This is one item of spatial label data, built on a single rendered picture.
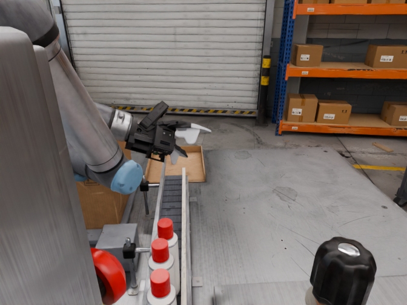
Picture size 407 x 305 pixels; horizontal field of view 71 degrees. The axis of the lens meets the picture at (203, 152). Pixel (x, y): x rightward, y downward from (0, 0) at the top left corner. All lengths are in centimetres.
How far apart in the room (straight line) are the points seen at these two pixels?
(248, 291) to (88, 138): 51
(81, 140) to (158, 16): 414
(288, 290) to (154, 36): 422
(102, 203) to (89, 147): 42
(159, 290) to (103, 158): 26
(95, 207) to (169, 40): 383
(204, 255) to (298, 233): 32
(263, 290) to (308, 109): 348
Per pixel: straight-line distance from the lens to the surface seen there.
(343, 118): 423
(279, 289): 79
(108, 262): 20
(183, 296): 71
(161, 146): 71
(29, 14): 45
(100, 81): 509
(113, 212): 97
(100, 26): 494
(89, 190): 94
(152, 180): 127
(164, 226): 62
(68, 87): 49
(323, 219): 112
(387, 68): 425
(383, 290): 88
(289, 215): 110
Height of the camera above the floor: 148
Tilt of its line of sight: 25 degrees down
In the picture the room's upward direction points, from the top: straight up
